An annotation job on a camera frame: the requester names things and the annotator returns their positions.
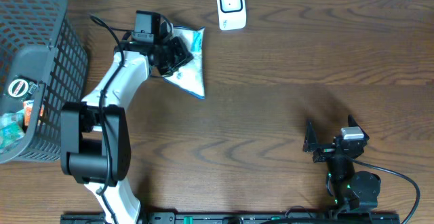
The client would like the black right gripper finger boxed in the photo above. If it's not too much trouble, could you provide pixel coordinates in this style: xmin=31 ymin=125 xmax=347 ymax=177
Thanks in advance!
xmin=302 ymin=120 xmax=318 ymax=152
xmin=348 ymin=115 xmax=369 ymax=141

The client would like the white blue snack bag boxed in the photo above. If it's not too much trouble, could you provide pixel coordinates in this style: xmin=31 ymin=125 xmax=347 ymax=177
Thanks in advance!
xmin=164 ymin=26 xmax=205 ymax=99

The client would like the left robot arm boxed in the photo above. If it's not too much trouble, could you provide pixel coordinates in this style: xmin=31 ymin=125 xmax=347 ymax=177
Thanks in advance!
xmin=60 ymin=37 xmax=193 ymax=223

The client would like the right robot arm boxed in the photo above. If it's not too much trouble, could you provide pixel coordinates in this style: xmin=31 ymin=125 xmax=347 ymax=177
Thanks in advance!
xmin=302 ymin=116 xmax=381 ymax=219

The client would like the white barcode scanner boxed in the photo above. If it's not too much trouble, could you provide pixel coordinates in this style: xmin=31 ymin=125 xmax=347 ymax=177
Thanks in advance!
xmin=216 ymin=0 xmax=247 ymax=31

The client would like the grey plastic mesh basket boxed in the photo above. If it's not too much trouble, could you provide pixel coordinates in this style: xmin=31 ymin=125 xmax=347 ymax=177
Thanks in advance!
xmin=1 ymin=0 xmax=89 ymax=164

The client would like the orange snack packet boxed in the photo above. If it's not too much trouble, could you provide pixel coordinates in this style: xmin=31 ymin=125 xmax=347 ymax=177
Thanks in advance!
xmin=23 ymin=100 xmax=44 ymax=127

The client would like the round white red lid cup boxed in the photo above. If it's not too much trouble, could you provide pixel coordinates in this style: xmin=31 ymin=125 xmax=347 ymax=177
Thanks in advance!
xmin=7 ymin=79 xmax=30 ymax=98

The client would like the green snack packet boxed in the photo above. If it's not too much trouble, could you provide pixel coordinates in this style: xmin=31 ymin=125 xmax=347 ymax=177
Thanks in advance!
xmin=1 ymin=110 xmax=25 ymax=153

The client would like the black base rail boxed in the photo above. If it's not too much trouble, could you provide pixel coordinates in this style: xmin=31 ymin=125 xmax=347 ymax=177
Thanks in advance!
xmin=60 ymin=211 xmax=401 ymax=224

